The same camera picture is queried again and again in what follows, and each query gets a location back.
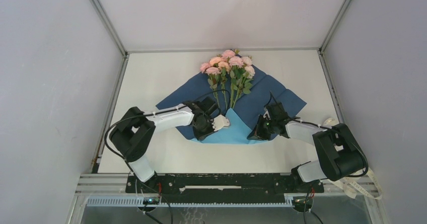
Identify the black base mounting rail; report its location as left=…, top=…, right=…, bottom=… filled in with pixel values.
left=125, top=173, right=325, bottom=202

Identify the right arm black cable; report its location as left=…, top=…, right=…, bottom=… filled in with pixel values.
left=265, top=92, right=369, bottom=179

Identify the blue wrapping paper sheet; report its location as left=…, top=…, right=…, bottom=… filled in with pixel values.
left=156, top=67, right=307, bottom=144

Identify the pink flower bunch stem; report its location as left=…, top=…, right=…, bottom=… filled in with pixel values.
left=234, top=56, right=255, bottom=107

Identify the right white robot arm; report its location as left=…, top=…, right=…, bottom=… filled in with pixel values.
left=247, top=103, right=369, bottom=192

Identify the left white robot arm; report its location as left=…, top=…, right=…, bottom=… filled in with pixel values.
left=104, top=97, right=230, bottom=192

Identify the white slotted cable duct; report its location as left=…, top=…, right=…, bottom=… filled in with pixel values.
left=86, top=196, right=294, bottom=207

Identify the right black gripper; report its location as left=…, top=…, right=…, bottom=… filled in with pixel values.
left=248, top=114, right=277, bottom=140

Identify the white printed ribbon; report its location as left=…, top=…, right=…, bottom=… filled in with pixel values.
left=322, top=117, right=384, bottom=200

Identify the left circuit board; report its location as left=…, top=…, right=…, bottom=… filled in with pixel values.
left=143, top=197, right=160, bottom=206

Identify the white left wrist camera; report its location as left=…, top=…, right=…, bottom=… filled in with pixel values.
left=212, top=115, right=231, bottom=131

